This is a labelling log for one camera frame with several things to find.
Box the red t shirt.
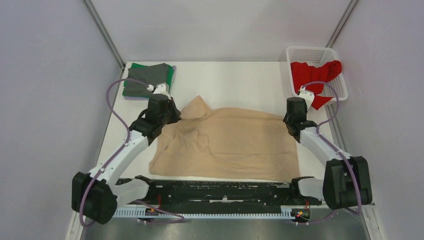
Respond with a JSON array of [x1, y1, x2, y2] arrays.
[[290, 60, 342, 110]]

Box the beige t shirt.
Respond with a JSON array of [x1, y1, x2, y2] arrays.
[[149, 96, 300, 182]]

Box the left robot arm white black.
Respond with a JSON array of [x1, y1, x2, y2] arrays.
[[71, 93, 181, 225]]

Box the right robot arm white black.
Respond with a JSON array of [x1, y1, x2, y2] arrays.
[[283, 97, 373, 210]]

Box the grey folded t shirt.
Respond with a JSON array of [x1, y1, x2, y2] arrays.
[[122, 63, 171, 99]]

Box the green folded t shirt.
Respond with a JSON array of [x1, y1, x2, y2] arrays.
[[122, 62, 175, 100]]

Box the white plastic laundry basket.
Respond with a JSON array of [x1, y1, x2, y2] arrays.
[[285, 46, 349, 104]]

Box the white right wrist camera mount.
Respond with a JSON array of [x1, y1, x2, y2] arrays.
[[298, 86, 315, 110]]

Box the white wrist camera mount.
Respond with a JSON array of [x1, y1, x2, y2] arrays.
[[146, 82, 171, 100], [298, 86, 315, 110]]

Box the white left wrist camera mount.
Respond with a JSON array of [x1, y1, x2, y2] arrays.
[[146, 82, 171, 100]]

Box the aluminium frame rails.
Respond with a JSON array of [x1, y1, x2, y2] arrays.
[[325, 103, 373, 215]]

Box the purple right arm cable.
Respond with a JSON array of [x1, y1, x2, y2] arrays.
[[291, 80, 364, 227]]

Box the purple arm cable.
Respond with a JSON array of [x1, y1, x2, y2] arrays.
[[78, 78, 186, 229], [291, 80, 364, 227]]

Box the right corner aluminium post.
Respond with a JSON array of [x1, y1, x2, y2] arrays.
[[325, 0, 360, 48]]

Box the corner aluminium post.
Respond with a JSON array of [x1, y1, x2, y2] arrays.
[[82, 0, 126, 72], [325, 0, 360, 48]]

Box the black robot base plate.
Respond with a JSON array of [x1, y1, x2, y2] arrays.
[[136, 175, 322, 214]]

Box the white slotted cable duct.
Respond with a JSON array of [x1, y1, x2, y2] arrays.
[[113, 205, 311, 220]]

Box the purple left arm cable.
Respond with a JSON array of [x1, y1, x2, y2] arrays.
[[78, 78, 186, 229]]

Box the left corner aluminium post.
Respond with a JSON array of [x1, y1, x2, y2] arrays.
[[82, 0, 126, 72]]

